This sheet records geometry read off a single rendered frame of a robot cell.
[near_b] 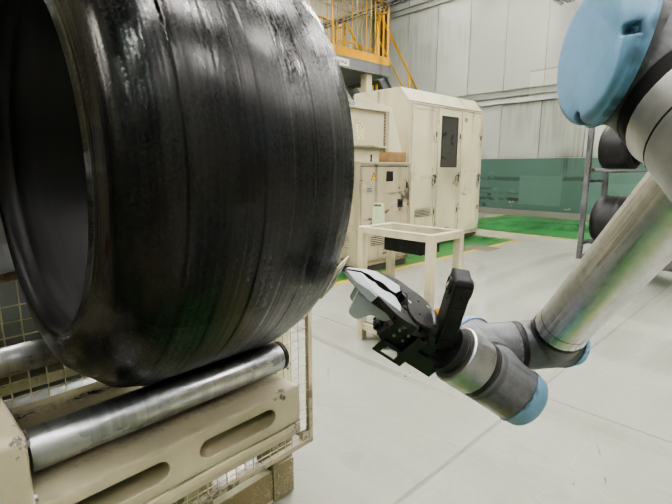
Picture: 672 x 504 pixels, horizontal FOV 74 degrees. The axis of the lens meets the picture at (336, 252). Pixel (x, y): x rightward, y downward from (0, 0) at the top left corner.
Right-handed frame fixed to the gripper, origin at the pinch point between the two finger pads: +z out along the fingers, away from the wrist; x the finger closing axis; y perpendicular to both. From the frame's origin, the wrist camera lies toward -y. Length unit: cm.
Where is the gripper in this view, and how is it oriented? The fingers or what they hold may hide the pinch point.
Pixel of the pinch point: (356, 271)
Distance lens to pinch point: 62.6
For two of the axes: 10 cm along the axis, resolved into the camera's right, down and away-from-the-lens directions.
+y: -5.9, 6.7, 4.5
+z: -8.0, -5.5, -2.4
